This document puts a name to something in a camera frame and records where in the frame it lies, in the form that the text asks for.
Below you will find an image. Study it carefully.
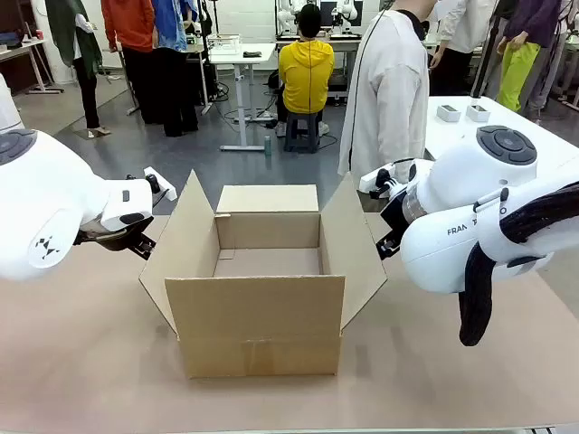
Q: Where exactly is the large white table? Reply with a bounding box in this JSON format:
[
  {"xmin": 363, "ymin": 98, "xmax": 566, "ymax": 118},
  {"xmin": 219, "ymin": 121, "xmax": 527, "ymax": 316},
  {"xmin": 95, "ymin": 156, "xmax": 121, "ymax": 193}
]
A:
[{"xmin": 424, "ymin": 94, "xmax": 579, "ymax": 173}]

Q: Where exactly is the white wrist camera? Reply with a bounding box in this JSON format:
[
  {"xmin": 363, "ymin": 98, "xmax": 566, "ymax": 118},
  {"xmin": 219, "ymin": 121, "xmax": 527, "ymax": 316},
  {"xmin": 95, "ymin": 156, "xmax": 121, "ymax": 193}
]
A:
[
  {"xmin": 125, "ymin": 166, "xmax": 176, "ymax": 209},
  {"xmin": 359, "ymin": 163, "xmax": 399, "ymax": 200}
]

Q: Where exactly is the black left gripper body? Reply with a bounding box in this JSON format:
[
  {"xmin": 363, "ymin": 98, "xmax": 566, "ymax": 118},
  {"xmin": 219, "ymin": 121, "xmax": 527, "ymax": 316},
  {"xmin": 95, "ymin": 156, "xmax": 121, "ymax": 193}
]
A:
[{"xmin": 74, "ymin": 215, "xmax": 156, "ymax": 253}]

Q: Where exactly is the person in green shawl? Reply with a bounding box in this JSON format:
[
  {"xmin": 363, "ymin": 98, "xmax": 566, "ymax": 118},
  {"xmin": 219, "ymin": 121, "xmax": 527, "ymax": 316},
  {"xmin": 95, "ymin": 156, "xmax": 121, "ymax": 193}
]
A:
[{"xmin": 44, "ymin": 0, "xmax": 112, "ymax": 137}]

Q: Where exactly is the person in lime trousers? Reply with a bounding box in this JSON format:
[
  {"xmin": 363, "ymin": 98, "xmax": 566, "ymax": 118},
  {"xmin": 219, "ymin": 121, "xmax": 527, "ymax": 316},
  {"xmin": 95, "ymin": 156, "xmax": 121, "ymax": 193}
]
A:
[{"xmin": 496, "ymin": 0, "xmax": 565, "ymax": 115}]

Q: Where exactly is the person in blue shirt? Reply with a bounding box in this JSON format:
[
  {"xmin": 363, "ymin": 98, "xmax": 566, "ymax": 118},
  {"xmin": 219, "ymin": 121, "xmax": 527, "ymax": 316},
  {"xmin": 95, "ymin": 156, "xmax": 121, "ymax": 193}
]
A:
[{"xmin": 151, "ymin": 0, "xmax": 201, "ymax": 138}]

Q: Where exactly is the person in yellow hoodie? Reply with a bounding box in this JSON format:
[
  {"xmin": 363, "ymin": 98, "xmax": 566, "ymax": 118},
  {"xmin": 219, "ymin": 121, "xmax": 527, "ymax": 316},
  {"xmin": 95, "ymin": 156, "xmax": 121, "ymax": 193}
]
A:
[{"xmin": 275, "ymin": 3, "xmax": 337, "ymax": 137}]

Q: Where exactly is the black pole stand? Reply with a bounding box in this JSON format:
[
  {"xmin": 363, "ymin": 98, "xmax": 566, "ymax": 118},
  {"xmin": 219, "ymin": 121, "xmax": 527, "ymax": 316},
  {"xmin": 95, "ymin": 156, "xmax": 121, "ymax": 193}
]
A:
[{"xmin": 470, "ymin": 0, "xmax": 503, "ymax": 100}]

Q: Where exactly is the person in white cardigan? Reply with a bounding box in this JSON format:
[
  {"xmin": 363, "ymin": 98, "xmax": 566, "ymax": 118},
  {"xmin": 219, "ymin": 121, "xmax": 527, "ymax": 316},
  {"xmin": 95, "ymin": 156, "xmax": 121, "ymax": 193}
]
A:
[{"xmin": 337, "ymin": 0, "xmax": 438, "ymax": 182}]

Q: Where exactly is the grey robot workbench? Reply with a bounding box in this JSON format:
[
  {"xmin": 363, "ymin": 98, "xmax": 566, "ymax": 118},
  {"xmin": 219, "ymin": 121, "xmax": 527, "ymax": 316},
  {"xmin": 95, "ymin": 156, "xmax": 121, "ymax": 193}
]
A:
[{"xmin": 274, "ymin": 32, "xmax": 363, "ymax": 106}]

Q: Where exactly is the black monitor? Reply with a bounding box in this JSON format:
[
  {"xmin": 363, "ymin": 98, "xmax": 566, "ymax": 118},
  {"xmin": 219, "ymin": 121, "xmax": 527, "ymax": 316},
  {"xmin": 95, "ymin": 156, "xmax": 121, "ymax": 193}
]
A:
[{"xmin": 318, "ymin": 0, "xmax": 338, "ymax": 28}]

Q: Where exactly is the grey plastic stool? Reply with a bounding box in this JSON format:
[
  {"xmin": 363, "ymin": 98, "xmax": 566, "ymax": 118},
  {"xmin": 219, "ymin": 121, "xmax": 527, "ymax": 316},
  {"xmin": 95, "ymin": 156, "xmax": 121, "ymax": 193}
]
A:
[{"xmin": 283, "ymin": 111, "xmax": 323, "ymax": 154}]

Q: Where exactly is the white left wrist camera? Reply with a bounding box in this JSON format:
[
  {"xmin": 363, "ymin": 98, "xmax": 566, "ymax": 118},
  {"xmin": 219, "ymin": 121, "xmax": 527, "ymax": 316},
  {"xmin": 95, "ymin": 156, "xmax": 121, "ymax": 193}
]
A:
[{"xmin": 125, "ymin": 166, "xmax": 176, "ymax": 209}]

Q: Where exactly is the clear plastic bin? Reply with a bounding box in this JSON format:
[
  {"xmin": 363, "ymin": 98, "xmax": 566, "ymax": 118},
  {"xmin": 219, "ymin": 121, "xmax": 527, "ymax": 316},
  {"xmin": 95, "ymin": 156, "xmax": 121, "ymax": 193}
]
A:
[{"xmin": 207, "ymin": 34, "xmax": 242, "ymax": 54}]

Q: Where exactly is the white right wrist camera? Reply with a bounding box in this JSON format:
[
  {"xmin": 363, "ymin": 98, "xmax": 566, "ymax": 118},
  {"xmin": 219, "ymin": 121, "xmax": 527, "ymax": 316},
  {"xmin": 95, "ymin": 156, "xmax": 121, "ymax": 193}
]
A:
[{"xmin": 359, "ymin": 163, "xmax": 399, "ymax": 200}]

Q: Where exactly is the person in grey trousers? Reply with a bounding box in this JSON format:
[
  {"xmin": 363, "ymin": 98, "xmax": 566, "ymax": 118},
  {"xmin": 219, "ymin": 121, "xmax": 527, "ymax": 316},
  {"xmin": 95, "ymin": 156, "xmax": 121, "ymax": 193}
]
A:
[{"xmin": 527, "ymin": 0, "xmax": 579, "ymax": 121}]

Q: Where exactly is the brown cardboard box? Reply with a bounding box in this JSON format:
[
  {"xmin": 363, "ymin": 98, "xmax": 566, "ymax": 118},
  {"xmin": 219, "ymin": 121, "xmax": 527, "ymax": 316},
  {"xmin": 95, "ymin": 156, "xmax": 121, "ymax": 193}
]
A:
[{"xmin": 138, "ymin": 169, "xmax": 389, "ymax": 380}]

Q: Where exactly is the white standing desk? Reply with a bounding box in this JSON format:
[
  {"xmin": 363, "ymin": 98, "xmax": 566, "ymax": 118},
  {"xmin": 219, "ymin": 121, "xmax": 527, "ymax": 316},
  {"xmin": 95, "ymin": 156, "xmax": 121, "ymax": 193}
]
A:
[{"xmin": 208, "ymin": 42, "xmax": 278, "ymax": 153}]

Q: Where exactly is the person in white jacket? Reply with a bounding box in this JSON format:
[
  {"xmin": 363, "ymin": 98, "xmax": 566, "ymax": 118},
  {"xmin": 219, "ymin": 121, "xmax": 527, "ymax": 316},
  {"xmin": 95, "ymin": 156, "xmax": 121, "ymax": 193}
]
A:
[{"xmin": 427, "ymin": 0, "xmax": 498, "ymax": 97}]

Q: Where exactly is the white side table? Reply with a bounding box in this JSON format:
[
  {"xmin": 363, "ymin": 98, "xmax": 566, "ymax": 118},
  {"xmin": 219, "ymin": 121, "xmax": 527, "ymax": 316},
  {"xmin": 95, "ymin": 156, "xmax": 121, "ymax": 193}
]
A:
[{"xmin": 0, "ymin": 38, "xmax": 65, "ymax": 96}]

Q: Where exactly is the black sleeved cable bundle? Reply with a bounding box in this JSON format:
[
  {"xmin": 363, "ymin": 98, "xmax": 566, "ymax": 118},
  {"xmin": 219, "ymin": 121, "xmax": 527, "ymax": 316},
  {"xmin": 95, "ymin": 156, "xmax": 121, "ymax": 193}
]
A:
[{"xmin": 459, "ymin": 183, "xmax": 579, "ymax": 347}]

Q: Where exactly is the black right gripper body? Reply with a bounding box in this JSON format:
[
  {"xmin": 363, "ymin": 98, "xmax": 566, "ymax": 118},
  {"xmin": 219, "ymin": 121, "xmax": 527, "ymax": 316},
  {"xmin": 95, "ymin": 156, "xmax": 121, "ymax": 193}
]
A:
[{"xmin": 378, "ymin": 193, "xmax": 411, "ymax": 241}]

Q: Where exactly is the person in orange top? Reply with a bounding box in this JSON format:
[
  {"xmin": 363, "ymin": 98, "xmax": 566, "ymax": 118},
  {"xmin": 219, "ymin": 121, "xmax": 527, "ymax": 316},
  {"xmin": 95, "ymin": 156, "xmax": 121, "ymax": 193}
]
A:
[{"xmin": 100, "ymin": 0, "xmax": 158, "ymax": 126}]

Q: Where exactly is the person's right forearm white sleeve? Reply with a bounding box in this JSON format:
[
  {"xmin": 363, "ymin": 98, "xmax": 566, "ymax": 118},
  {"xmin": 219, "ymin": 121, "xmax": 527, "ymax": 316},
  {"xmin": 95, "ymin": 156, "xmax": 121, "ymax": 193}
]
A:
[{"xmin": 370, "ymin": 108, "xmax": 430, "ymax": 169}]

